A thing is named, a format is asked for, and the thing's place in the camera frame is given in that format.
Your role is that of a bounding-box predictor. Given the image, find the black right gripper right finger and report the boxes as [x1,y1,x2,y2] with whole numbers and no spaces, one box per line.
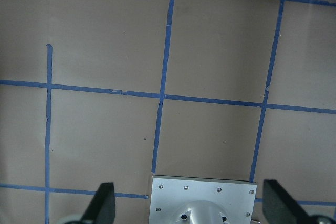
[262,179,315,223]

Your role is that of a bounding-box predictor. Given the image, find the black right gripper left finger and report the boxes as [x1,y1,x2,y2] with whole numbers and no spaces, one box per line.
[79,182,116,224]

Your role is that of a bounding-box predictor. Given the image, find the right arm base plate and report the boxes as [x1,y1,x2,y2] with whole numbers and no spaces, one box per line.
[149,175,257,223]

